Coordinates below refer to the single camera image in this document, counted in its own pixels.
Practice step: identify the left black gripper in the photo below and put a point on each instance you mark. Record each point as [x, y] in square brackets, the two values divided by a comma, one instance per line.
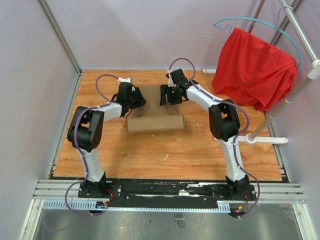
[141, 100]

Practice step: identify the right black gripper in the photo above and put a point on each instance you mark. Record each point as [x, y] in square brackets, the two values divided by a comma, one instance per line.
[164, 90]

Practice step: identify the brown cardboard box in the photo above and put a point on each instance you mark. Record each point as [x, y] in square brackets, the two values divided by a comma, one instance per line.
[152, 117]

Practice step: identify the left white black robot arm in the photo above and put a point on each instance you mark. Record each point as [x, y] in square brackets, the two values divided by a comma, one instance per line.
[85, 134]

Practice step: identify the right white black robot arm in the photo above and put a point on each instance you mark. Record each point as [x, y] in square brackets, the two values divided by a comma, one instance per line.
[224, 125]

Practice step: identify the red cloth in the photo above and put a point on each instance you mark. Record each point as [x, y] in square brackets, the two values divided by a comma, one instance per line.
[255, 72]

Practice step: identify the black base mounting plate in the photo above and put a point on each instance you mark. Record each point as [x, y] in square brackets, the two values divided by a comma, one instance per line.
[161, 195]

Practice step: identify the white metal clothes rack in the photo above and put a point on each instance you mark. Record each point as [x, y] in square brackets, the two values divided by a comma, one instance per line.
[287, 75]

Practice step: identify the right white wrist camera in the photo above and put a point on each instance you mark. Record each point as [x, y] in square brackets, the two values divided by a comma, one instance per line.
[170, 80]

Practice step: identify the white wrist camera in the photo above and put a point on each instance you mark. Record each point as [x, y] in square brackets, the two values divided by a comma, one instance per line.
[170, 80]
[125, 81]

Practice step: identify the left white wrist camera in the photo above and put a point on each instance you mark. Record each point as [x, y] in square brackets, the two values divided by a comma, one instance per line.
[125, 81]

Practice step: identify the aluminium frame rail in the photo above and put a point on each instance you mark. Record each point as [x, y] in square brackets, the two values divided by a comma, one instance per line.
[278, 192]

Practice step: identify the aluminium corner post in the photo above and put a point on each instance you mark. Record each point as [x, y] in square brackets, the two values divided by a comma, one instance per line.
[59, 35]

